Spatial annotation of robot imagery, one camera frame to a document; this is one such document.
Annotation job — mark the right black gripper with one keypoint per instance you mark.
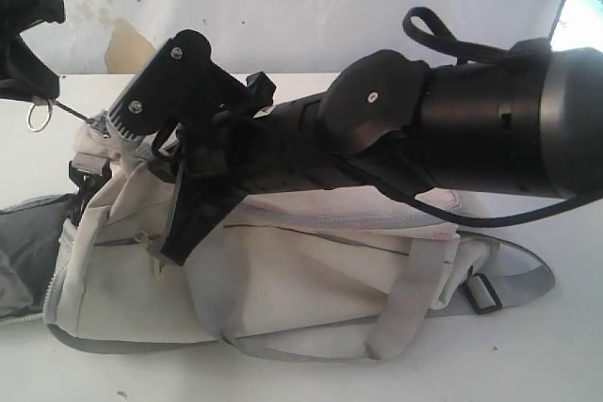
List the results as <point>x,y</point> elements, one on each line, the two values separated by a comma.
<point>270,151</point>

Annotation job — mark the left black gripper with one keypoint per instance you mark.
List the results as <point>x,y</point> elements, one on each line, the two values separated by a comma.
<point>23,76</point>

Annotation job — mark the white fabric zipper bag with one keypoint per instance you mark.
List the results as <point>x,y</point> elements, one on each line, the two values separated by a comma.
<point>309,276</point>

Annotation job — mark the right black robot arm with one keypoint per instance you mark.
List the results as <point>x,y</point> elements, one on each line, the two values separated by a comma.
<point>525,124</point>

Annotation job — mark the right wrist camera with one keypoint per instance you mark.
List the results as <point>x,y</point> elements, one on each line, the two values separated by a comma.
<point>179,84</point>

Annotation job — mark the beige tape patch on wall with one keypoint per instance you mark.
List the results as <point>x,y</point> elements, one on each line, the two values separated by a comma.
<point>127,51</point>

